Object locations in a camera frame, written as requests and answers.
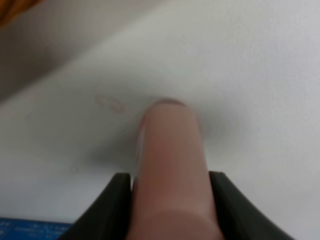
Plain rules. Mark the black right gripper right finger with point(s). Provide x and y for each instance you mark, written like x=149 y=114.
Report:
x=237 y=217

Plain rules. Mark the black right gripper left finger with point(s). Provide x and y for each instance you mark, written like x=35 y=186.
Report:
x=108 y=218

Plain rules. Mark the pink lotion bottle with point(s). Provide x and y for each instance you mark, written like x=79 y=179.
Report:
x=172 y=194

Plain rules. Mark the blue green toothpaste box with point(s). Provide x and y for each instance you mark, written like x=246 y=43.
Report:
x=22 y=229

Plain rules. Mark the orange wicker basket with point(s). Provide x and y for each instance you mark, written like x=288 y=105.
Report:
x=10 y=9

